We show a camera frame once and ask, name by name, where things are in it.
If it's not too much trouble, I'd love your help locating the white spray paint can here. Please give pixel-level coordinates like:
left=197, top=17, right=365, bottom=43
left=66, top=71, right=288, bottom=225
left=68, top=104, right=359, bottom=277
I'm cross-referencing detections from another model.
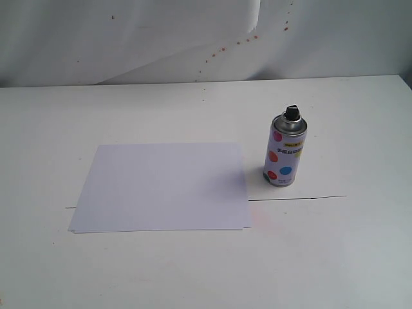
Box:
left=263, top=105, right=308, bottom=187

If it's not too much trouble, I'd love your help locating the white backdrop paper sheet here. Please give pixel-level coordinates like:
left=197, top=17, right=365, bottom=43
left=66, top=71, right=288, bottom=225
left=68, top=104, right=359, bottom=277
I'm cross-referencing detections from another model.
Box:
left=1, top=1, right=260, bottom=87

